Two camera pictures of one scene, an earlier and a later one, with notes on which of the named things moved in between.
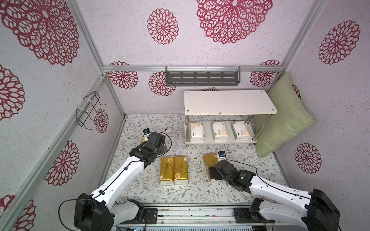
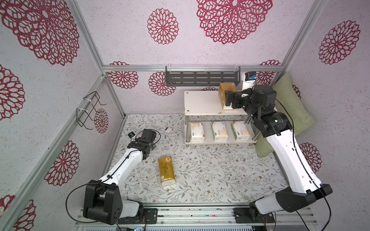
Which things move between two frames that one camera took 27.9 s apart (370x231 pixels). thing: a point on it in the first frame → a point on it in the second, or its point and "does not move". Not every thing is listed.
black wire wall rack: x=87 y=108 does not move
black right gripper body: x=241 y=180 → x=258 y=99
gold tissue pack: x=180 y=170 → x=223 y=87
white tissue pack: x=219 y=131 does not move
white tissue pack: x=197 y=132 does not move
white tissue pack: x=241 y=131 does not move
